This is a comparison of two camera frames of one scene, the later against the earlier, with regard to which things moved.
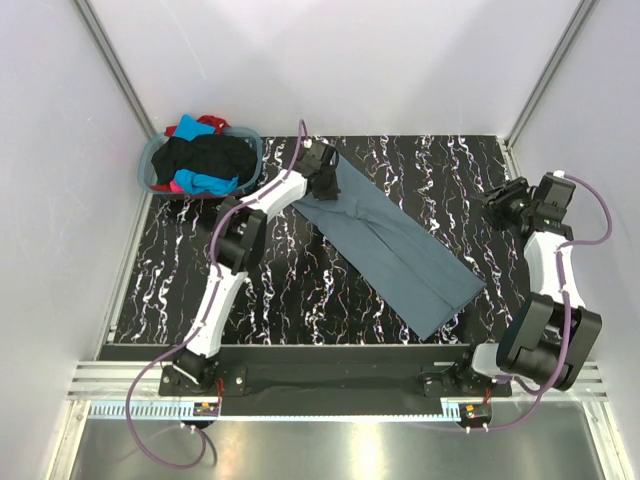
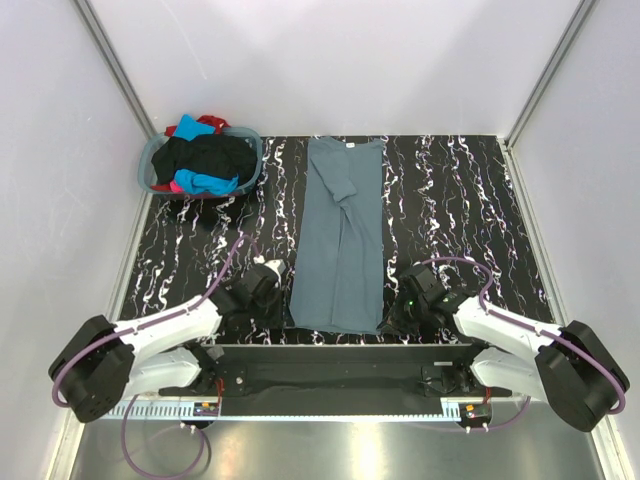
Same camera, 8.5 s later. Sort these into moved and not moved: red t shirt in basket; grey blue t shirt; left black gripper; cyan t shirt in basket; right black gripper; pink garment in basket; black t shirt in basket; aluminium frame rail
Moved: grey blue t shirt; right black gripper; left black gripper
Not moved: black t shirt in basket; pink garment in basket; red t shirt in basket; cyan t shirt in basket; aluminium frame rail
